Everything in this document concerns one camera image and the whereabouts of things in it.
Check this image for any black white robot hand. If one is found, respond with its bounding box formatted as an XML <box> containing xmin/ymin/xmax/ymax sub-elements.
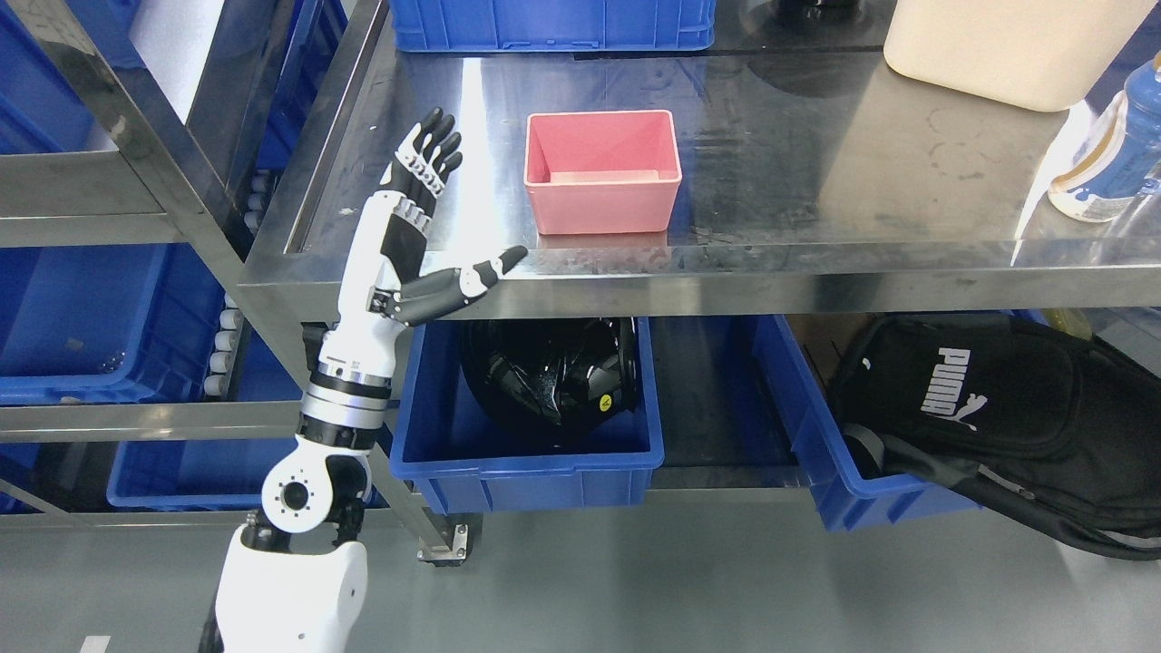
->
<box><xmin>322</xmin><ymin>107</ymin><xmax>528</xmax><ymax>371</ymax></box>

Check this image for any pink plastic storage box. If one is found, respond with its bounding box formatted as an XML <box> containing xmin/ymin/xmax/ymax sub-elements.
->
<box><xmin>522</xmin><ymin>109</ymin><xmax>683</xmax><ymax>237</ymax></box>

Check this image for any blue bin middle shelf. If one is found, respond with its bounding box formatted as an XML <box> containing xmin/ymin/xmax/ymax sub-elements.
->
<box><xmin>1</xmin><ymin>243</ymin><xmax>225</xmax><ymax>406</ymax></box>

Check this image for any blue bin shelf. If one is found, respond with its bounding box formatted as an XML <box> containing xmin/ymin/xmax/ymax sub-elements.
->
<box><xmin>104</xmin><ymin>437</ymin><xmax>296</xmax><ymax>512</ymax></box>
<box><xmin>1</xmin><ymin>243</ymin><xmax>225</xmax><ymax>406</ymax></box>

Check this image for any steel shelf rack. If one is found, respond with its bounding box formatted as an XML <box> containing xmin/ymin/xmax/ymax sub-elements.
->
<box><xmin>3</xmin><ymin>1</ymin><xmax>342</xmax><ymax>529</ymax></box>

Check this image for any blue bin lower shelf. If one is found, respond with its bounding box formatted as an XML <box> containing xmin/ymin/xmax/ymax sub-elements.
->
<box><xmin>104</xmin><ymin>437</ymin><xmax>296</xmax><ymax>512</ymax></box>

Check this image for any cream plastic container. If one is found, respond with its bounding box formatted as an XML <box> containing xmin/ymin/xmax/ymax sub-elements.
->
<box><xmin>884</xmin><ymin>1</ymin><xmax>1158</xmax><ymax>112</ymax></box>

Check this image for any blue bin with helmet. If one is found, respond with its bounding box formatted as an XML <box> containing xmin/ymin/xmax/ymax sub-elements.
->
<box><xmin>389</xmin><ymin>317</ymin><xmax>666</xmax><ymax>516</ymax></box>

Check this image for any black helmet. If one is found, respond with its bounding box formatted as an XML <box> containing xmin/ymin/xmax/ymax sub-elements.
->
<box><xmin>459</xmin><ymin>316</ymin><xmax>641</xmax><ymax>442</ymax></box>

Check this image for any blue bin on table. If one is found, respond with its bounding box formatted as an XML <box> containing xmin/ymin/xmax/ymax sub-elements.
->
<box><xmin>389</xmin><ymin>1</ymin><xmax>717</xmax><ymax>53</ymax></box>

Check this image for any stainless steel table cart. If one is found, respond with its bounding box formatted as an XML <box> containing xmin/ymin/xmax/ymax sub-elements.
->
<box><xmin>238</xmin><ymin>0</ymin><xmax>1161</xmax><ymax>568</ymax></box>

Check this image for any blue bin under bag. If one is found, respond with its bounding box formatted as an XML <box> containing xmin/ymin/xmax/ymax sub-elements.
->
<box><xmin>750</xmin><ymin>315</ymin><xmax>980</xmax><ymax>531</ymax></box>

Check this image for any black Puma bag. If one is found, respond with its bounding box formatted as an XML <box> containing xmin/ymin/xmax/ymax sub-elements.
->
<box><xmin>828</xmin><ymin>313</ymin><xmax>1160</xmax><ymax>561</ymax></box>

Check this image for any blue drink bottle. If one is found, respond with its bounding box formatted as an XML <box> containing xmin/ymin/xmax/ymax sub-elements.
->
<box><xmin>1048</xmin><ymin>53</ymin><xmax>1160</xmax><ymax>223</ymax></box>

